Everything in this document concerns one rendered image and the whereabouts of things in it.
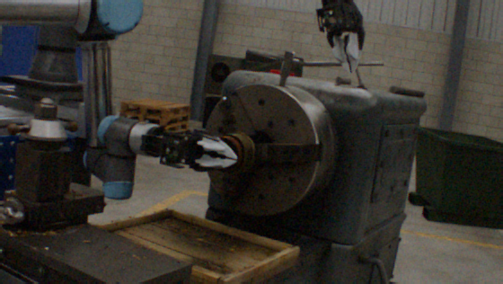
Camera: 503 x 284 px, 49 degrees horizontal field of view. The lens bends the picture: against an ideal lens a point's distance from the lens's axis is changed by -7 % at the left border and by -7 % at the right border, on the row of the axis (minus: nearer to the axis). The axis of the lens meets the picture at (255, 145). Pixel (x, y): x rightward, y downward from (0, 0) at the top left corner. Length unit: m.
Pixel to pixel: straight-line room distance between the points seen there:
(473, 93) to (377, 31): 2.18
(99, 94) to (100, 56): 0.10
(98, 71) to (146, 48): 10.92
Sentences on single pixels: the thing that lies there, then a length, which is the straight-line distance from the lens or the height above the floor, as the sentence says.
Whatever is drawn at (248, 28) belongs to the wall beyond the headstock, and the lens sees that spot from 11.68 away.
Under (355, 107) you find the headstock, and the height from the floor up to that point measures 1.21.
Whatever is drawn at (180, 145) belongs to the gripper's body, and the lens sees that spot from 1.23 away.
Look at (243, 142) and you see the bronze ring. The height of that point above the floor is 1.11.
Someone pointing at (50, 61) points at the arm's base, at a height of 1.22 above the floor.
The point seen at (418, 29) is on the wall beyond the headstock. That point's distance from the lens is 11.32.
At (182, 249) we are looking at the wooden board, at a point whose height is 0.88.
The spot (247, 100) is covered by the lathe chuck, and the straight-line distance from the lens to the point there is 1.40.
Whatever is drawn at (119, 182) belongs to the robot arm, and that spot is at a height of 0.97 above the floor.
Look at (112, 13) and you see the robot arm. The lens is 1.29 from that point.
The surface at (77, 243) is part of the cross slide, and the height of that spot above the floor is 0.97.
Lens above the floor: 1.28
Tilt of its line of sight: 8 degrees down
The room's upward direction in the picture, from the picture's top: 8 degrees clockwise
